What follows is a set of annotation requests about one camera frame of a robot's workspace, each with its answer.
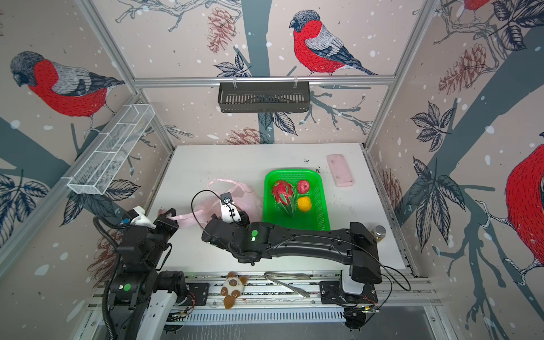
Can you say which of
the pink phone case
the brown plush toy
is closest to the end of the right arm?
the brown plush toy

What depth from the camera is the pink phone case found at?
106 cm

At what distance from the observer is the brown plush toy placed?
2.38 ft

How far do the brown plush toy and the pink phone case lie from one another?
0.63 meters
